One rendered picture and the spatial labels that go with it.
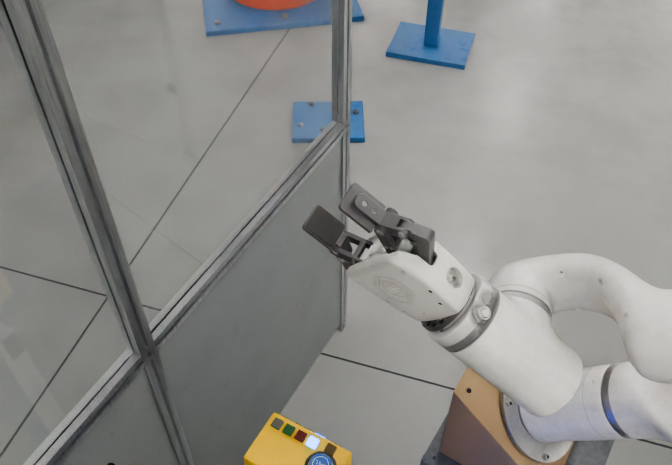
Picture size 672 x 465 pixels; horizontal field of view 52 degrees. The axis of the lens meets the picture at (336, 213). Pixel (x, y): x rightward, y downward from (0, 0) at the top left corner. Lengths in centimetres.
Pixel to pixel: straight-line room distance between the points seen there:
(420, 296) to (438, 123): 292
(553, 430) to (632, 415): 17
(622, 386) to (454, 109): 266
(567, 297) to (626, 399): 39
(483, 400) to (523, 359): 54
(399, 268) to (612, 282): 22
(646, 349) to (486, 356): 15
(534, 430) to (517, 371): 58
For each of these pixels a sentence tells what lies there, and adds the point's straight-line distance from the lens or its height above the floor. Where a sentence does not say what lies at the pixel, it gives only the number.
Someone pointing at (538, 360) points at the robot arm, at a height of 159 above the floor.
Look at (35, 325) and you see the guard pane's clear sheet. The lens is 123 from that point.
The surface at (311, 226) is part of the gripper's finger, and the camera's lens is 72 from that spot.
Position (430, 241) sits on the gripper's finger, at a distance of 65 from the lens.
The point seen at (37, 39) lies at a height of 172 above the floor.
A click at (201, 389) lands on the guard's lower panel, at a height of 66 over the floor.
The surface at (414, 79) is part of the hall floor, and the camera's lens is 389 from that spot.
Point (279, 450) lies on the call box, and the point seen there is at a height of 107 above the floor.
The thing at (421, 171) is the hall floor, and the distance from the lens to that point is 331.
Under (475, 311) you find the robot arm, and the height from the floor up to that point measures 164.
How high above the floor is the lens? 221
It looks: 46 degrees down
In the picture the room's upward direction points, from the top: straight up
